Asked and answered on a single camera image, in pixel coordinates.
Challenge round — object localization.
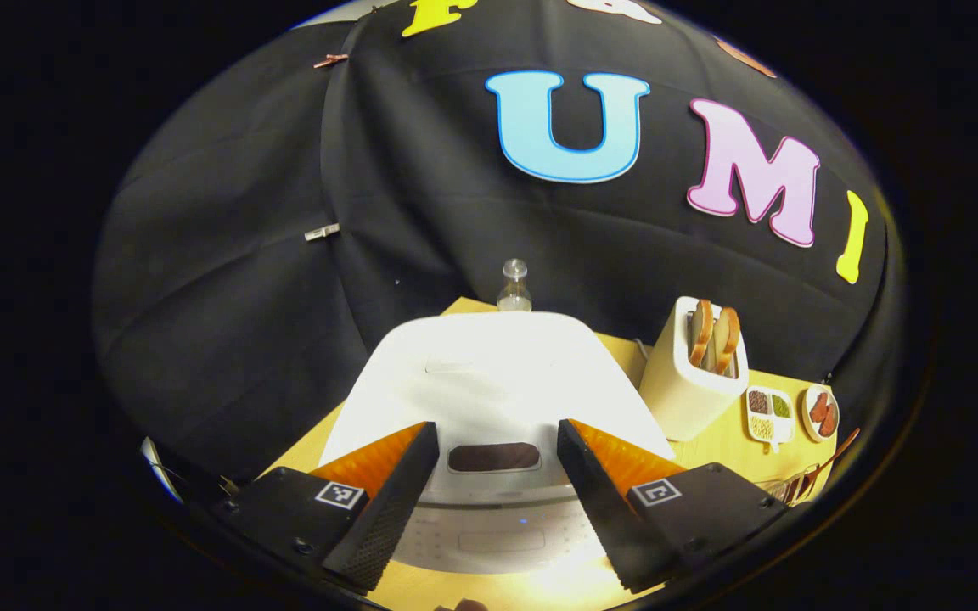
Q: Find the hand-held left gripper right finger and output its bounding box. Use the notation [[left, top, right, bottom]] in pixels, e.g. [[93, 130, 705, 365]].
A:
[[556, 418, 790, 595]]

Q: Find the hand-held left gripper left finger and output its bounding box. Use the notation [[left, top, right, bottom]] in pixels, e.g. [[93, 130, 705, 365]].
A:
[[213, 422, 441, 595]]

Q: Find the white rice cooker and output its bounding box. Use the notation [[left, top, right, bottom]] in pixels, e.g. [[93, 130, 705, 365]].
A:
[[319, 311, 677, 575]]

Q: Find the metal wire chopstick holder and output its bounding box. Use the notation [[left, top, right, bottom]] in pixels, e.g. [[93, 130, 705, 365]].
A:
[[756, 462, 821, 507]]

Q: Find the brown wooden spoon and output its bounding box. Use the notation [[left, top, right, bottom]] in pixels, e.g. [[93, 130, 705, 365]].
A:
[[795, 429, 861, 502]]

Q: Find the white toaster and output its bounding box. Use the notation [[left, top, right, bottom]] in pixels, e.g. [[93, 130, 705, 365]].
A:
[[638, 296, 749, 442]]

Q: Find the white divided bean dish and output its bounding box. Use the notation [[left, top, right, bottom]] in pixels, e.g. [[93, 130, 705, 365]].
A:
[[745, 386, 795, 453]]

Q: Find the toasted bread slice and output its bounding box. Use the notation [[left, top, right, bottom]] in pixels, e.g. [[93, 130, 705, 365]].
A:
[[690, 299, 713, 367], [714, 306, 742, 375]]

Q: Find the small white round plate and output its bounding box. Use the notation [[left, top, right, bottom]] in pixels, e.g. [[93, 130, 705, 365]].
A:
[[801, 384, 840, 444]]

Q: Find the clear glass bottle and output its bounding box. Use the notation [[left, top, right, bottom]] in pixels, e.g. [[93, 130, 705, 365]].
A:
[[497, 259, 534, 313]]

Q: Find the black backdrop cloth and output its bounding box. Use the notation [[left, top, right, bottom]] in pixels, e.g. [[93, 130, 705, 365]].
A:
[[92, 0, 889, 485]]

